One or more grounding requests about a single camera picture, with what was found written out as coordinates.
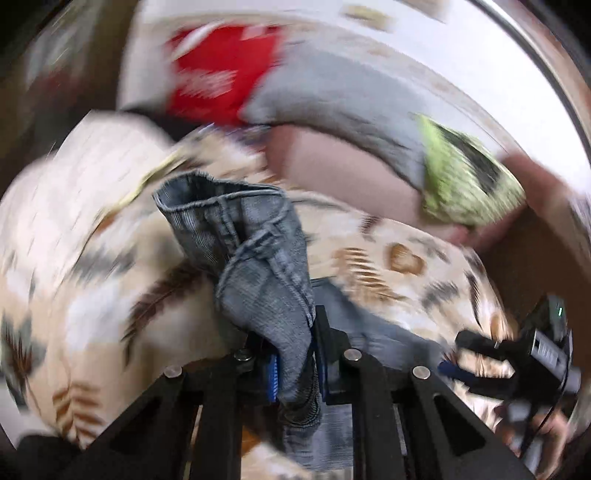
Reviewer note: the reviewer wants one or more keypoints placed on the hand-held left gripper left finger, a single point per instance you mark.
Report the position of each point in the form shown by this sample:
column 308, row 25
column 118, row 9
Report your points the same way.
column 272, row 378

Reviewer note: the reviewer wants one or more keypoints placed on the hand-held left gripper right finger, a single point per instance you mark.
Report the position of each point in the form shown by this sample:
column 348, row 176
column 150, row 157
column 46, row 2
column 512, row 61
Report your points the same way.
column 324, row 376

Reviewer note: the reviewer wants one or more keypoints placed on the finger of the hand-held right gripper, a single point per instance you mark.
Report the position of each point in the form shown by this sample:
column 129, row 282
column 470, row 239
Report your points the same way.
column 480, row 344
column 471, row 377

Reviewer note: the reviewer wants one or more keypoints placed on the grey denim pants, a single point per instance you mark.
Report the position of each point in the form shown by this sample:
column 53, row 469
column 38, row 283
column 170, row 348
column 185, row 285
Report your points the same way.
column 258, row 258

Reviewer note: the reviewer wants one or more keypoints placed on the person's right hand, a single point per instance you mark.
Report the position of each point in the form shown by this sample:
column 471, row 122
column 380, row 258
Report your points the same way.
column 559, row 429

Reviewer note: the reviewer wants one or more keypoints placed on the green patterned cloth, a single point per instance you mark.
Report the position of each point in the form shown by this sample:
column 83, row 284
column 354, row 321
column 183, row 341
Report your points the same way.
column 461, row 180

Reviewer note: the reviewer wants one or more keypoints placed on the leaf print blanket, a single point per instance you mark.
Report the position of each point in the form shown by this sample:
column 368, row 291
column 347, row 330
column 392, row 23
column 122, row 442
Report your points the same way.
column 92, row 286

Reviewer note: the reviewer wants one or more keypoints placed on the grey cloth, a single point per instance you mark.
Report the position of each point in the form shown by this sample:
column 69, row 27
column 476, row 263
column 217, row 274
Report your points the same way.
column 341, row 101

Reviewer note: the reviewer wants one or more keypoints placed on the red printed cloth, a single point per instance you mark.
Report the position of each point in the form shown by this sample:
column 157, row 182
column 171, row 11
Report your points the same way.
column 217, row 74

